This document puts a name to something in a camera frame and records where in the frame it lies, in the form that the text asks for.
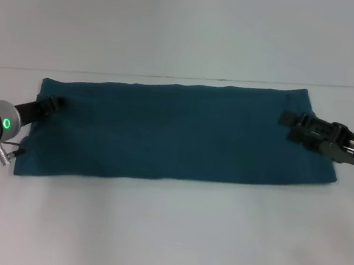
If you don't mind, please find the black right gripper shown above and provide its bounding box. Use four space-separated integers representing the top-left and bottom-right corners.
274 109 354 174

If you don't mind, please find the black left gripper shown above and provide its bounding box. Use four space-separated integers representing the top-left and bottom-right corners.
11 90 67 134

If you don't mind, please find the teal t-shirt with FREE print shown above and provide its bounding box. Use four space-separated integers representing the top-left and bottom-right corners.
11 57 348 213

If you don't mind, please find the silver connector on left arm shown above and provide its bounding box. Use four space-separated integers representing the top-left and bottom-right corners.
0 142 12 167

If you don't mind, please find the maroon left wrist cable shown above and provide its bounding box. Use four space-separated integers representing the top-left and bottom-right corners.
1 140 27 158

